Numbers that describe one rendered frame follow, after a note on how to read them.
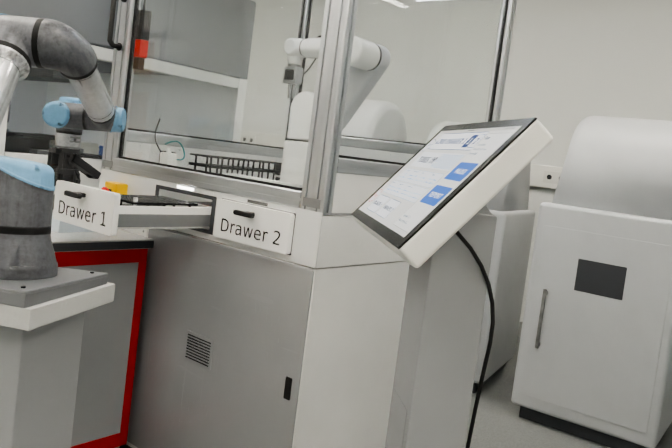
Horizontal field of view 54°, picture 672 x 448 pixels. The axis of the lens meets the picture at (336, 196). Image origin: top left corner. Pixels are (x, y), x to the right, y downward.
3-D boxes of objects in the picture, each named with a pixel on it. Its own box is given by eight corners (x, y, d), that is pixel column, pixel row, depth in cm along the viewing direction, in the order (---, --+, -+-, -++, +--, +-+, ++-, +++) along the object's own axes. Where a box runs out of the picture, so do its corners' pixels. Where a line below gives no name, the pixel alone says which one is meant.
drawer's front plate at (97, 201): (110, 236, 170) (115, 193, 169) (52, 218, 187) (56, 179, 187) (116, 236, 171) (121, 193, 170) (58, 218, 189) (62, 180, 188)
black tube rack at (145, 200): (131, 225, 181) (134, 202, 180) (95, 215, 192) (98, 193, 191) (195, 225, 198) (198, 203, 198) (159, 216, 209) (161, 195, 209)
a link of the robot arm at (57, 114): (81, 102, 188) (92, 104, 199) (40, 98, 187) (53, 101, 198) (79, 130, 188) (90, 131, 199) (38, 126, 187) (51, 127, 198)
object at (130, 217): (113, 229, 172) (116, 206, 172) (62, 214, 188) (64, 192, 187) (229, 228, 203) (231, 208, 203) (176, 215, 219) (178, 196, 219)
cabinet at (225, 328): (280, 568, 175) (317, 269, 170) (72, 429, 239) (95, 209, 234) (454, 464, 250) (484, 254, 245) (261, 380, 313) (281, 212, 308)
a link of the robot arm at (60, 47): (92, 13, 155) (129, 108, 200) (43, 8, 153) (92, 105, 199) (83, 56, 151) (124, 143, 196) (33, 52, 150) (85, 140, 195)
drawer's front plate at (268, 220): (286, 255, 175) (291, 213, 174) (213, 235, 193) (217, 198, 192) (290, 254, 177) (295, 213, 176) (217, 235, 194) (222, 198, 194)
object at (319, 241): (315, 268, 171) (322, 212, 170) (96, 209, 234) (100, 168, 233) (481, 254, 246) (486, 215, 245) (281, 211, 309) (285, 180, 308)
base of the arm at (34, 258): (22, 282, 124) (26, 230, 124) (-45, 273, 128) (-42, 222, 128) (73, 273, 139) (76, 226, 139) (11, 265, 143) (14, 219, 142)
